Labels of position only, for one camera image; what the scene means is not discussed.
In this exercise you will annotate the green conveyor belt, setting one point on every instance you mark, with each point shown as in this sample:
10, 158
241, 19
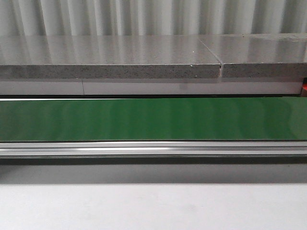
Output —
154, 131

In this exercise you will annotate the grey stone counter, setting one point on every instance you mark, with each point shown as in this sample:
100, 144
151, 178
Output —
105, 65

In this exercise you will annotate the red plastic tray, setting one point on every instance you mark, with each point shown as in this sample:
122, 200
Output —
304, 88

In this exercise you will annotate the white pleated curtain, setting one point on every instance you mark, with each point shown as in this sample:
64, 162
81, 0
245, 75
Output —
151, 17

